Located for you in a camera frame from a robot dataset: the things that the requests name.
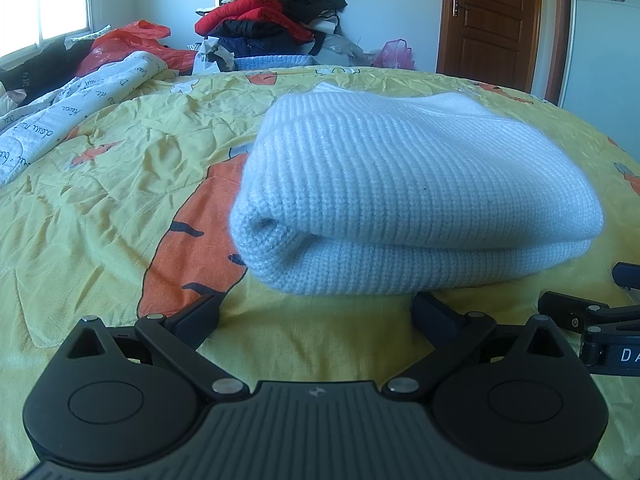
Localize white knit sweater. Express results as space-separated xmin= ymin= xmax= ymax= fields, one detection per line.
xmin=229 ymin=84 xmax=604 ymax=295

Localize dark navy clothes in pile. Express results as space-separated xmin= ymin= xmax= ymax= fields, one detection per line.
xmin=206 ymin=20 xmax=316 ymax=58

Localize yellow carrot print bedsheet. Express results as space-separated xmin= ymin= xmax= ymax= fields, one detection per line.
xmin=1 ymin=66 xmax=639 ymax=479

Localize white wardrobe with flower stickers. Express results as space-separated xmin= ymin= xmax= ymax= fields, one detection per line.
xmin=563 ymin=0 xmax=639 ymax=152

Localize white printed quilt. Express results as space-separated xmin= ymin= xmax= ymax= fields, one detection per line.
xmin=0 ymin=51 xmax=168 ymax=185

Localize grey white crumpled cloth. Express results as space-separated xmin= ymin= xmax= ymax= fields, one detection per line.
xmin=192 ymin=38 xmax=235 ymax=75

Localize pink plastic bag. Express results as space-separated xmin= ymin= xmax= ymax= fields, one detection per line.
xmin=372 ymin=39 xmax=414 ymax=70

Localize light blue knit basket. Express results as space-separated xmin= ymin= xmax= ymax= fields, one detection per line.
xmin=234 ymin=54 xmax=317 ymax=70

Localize brown wooden door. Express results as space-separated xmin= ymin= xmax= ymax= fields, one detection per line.
xmin=436 ymin=0 xmax=574 ymax=104

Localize black garment by window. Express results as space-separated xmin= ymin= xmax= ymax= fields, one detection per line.
xmin=1 ymin=38 xmax=93 ymax=105

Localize red plastic bag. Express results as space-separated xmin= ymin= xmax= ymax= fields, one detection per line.
xmin=76 ymin=20 xmax=196 ymax=77

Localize grey fabric heap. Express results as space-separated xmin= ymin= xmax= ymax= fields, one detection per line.
xmin=309 ymin=32 xmax=378 ymax=66

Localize red jacket on pile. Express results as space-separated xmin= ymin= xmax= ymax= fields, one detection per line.
xmin=194 ymin=0 xmax=314 ymax=44

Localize window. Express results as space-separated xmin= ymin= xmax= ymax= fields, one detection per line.
xmin=1 ymin=0 xmax=90 ymax=56

